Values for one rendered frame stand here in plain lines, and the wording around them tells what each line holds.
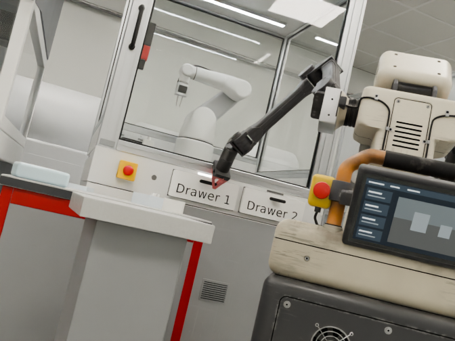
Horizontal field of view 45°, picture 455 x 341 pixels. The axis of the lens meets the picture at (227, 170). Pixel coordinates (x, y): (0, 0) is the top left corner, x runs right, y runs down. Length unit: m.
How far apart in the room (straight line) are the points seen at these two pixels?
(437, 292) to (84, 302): 0.71
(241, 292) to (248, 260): 0.14
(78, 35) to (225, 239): 3.61
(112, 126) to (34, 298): 0.84
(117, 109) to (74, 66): 3.27
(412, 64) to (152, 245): 0.95
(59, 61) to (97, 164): 3.34
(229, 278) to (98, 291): 1.25
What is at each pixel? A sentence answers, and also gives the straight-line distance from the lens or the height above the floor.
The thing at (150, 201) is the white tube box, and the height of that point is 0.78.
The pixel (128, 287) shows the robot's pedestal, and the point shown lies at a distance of 1.18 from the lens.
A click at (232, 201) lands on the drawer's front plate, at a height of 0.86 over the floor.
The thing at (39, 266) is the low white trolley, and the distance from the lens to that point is 1.66.
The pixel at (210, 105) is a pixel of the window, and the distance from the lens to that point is 2.34.
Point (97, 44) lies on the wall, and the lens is 5.58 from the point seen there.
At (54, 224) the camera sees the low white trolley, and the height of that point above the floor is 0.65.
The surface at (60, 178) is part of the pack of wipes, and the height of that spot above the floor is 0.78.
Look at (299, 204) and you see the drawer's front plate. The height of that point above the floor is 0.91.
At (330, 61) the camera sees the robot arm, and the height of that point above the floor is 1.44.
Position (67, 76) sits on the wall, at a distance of 5.49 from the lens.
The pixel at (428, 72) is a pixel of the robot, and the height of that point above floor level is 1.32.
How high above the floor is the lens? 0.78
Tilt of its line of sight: 5 degrees up
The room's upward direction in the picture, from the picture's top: 13 degrees clockwise
